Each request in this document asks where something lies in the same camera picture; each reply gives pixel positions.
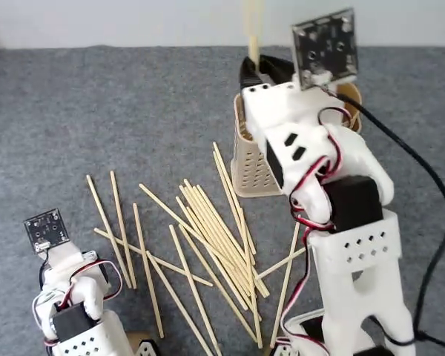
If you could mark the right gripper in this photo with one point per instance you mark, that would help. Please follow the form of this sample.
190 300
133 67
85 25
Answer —
300 126

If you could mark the wooden chopstick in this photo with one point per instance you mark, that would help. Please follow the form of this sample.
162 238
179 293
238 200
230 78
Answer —
204 237
253 33
253 285
108 232
228 193
207 266
230 185
163 262
222 228
170 285
148 270
282 262
123 229
215 212
183 259
170 210
285 285
207 225

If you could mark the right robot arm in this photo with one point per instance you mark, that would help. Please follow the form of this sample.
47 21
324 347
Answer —
359 259

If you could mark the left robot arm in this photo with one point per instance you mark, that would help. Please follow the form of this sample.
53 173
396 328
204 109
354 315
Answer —
85 319

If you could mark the beige perforated plastic basket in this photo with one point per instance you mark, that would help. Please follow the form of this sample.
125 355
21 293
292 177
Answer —
252 167

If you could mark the brown paper cup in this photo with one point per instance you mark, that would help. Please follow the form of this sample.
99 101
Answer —
353 99

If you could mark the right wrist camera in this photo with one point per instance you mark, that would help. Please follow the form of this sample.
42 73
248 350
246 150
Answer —
324 46

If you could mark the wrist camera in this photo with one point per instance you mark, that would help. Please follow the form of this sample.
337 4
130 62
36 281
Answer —
324 46
46 229

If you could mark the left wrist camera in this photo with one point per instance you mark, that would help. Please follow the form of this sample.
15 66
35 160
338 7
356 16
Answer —
46 229

